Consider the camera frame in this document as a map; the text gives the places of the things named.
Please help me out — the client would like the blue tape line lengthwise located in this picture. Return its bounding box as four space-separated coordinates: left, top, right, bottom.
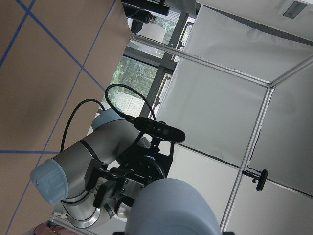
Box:
16 0 105 91

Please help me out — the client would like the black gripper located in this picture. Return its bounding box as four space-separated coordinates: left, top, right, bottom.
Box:
85 134 175 208

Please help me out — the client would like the black overhead camera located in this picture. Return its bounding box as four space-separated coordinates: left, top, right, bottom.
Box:
121 0 170 24

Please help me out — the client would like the black mounted side camera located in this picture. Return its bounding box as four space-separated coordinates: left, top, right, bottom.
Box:
242 169 268 191

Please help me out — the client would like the aluminium frame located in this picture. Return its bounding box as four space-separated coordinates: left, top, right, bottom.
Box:
129 33 313 230

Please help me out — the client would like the white backdrop panel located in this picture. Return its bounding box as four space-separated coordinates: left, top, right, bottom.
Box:
156 4 313 235

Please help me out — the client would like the blue tape line crosswise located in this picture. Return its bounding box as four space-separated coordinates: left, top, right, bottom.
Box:
0 0 115 235

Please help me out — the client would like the light blue cup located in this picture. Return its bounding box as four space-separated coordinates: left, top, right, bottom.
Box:
125 179 222 235

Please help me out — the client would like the black camera cable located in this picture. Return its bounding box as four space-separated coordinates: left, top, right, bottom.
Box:
60 83 157 152

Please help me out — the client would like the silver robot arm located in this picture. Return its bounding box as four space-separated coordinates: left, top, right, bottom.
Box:
30 109 185 229

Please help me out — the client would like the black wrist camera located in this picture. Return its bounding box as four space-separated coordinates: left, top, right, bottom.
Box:
133 117 186 143

